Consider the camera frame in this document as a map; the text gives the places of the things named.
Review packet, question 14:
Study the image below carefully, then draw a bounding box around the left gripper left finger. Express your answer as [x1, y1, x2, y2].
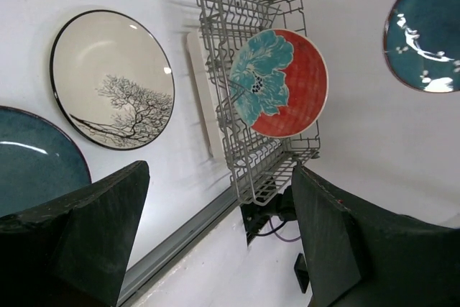
[1, 160, 150, 306]

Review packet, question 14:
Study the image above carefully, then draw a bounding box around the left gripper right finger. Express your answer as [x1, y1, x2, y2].
[292, 166, 459, 306]

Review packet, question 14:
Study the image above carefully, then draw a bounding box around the red teal floral plate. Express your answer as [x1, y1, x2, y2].
[227, 29, 328, 138]

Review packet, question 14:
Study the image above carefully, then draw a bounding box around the dark teal plate top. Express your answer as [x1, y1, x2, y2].
[382, 0, 459, 93]

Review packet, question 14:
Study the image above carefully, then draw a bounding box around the dark teal plate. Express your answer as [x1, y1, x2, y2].
[1, 106, 92, 216]
[382, 0, 459, 93]

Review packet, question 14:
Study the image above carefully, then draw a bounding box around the white tray under rack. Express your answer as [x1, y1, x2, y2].
[186, 29, 225, 162]

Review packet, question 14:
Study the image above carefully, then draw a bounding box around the dark teal plate left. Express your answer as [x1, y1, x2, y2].
[1, 106, 92, 216]

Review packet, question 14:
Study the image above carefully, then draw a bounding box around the patterned plate under stack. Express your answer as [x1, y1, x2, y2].
[49, 9, 175, 151]

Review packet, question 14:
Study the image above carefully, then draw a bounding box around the aluminium mounting rail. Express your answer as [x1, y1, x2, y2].
[117, 186, 238, 306]

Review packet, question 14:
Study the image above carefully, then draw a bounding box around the grey wire dish rack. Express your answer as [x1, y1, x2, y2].
[196, 0, 321, 206]

